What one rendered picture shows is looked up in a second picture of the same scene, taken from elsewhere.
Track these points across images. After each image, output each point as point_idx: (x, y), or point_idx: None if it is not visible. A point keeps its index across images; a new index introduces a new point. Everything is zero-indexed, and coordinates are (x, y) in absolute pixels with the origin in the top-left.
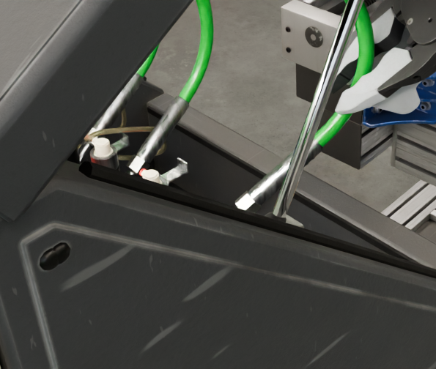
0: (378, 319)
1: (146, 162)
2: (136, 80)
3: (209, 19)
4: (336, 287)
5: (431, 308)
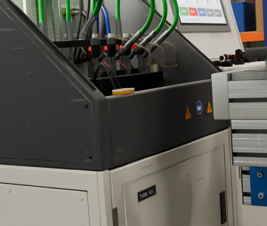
0: None
1: (122, 48)
2: (152, 32)
3: (150, 0)
4: None
5: None
